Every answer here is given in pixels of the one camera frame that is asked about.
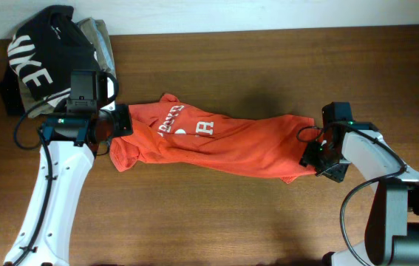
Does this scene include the red orange t-shirt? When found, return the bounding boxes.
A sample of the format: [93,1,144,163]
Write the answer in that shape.
[110,94,315,183]

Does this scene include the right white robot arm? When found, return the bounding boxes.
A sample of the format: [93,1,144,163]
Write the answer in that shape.
[299,102,419,265]

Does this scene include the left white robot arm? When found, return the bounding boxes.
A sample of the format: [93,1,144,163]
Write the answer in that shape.
[4,70,133,265]

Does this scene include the white folded garment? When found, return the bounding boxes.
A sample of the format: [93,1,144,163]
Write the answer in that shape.
[44,88,71,108]

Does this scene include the olive folded garment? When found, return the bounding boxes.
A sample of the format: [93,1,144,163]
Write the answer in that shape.
[17,18,116,111]

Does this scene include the light blue folded garment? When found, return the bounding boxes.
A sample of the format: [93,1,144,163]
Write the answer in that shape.
[96,24,116,77]

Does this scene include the black folded shirt white letters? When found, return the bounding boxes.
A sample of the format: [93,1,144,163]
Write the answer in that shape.
[7,5,100,100]

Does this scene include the black folded garment bottom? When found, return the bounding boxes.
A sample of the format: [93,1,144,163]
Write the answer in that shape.
[0,66,25,116]

